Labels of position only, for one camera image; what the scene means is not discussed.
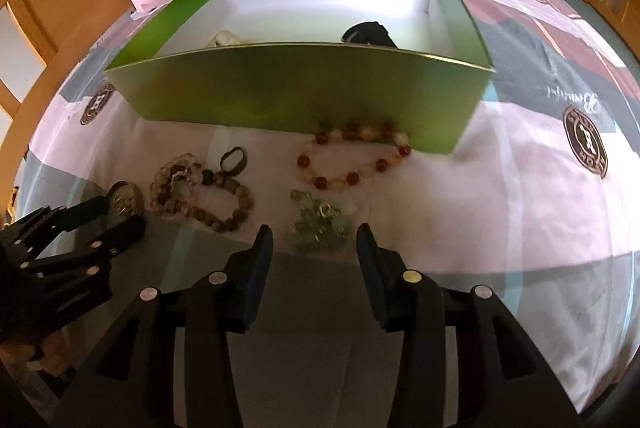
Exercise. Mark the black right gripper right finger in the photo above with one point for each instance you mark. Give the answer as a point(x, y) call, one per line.
point(461, 346)

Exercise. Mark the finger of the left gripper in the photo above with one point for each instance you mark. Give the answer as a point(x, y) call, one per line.
point(66, 219)
point(108, 245)

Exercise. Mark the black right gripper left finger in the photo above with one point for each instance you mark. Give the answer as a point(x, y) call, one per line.
point(170, 346)

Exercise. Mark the silver bangle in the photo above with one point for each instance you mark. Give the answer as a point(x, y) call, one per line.
point(124, 200)

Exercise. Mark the small gold jewelry piece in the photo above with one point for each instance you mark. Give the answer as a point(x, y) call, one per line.
point(224, 38)

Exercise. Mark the black rectangular case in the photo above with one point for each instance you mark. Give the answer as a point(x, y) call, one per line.
point(370, 33)

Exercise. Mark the patterned bed sheet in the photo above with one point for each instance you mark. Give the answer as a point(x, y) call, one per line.
point(539, 200)

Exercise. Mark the green cardboard box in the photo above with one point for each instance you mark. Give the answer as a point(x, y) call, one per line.
point(293, 72)

